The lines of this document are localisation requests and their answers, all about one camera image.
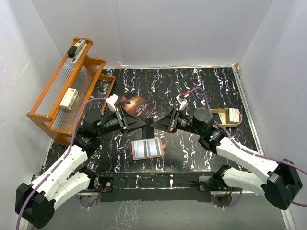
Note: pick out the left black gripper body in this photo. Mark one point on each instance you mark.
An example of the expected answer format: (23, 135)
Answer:
(114, 123)

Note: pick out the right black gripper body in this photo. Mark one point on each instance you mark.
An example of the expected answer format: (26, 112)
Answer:
(182, 122)

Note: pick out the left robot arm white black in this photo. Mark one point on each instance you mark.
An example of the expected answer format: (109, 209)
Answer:
(37, 202)

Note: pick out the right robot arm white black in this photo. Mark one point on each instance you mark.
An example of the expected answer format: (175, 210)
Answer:
(278, 181)

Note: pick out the stack of credit cards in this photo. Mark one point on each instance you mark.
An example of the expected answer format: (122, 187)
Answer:
(234, 115)

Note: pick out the dark paperback book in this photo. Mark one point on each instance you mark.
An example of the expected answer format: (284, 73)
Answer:
(135, 105)

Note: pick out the beige oval tray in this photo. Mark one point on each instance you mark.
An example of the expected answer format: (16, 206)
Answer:
(221, 117)

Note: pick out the orange wooden shelf rack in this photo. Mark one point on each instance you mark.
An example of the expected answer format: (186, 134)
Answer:
(70, 86)

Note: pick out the small white green box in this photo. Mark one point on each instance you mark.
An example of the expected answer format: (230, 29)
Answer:
(68, 99)

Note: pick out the black white stapler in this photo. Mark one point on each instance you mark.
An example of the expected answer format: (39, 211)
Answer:
(76, 50)

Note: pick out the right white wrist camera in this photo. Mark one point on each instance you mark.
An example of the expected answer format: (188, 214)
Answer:
(182, 102)

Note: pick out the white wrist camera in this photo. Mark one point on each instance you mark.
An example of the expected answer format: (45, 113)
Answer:
(111, 101)
(182, 102)

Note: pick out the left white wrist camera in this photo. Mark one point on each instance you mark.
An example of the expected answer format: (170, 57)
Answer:
(111, 101)

